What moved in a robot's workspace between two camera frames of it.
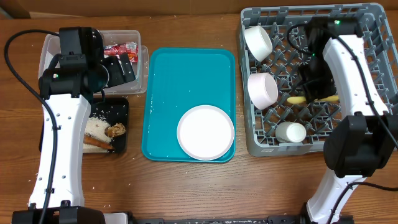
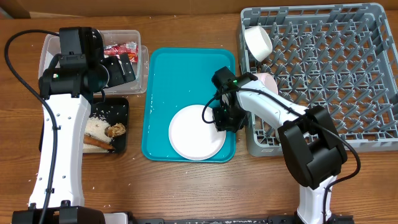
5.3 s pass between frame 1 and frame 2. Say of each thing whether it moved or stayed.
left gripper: stayed
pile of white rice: stayed
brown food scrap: stayed
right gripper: moved
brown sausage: stayed
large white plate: moved
